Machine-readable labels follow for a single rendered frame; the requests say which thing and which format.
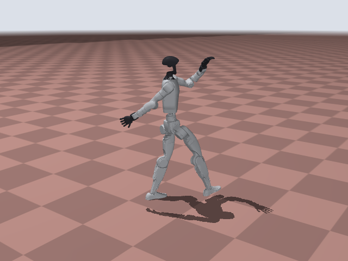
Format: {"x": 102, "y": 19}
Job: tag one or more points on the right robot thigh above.
{"x": 190, "y": 140}

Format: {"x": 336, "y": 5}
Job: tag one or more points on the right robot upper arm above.
{"x": 166, "y": 89}

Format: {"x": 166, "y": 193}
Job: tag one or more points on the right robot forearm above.
{"x": 146, "y": 108}

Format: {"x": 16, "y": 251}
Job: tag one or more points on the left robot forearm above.
{"x": 198, "y": 75}

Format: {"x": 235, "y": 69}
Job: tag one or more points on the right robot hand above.
{"x": 128, "y": 120}

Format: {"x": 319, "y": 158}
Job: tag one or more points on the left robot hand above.
{"x": 204, "y": 63}

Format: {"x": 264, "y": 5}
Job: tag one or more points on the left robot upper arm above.
{"x": 187, "y": 83}

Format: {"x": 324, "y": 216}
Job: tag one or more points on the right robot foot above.
{"x": 207, "y": 192}

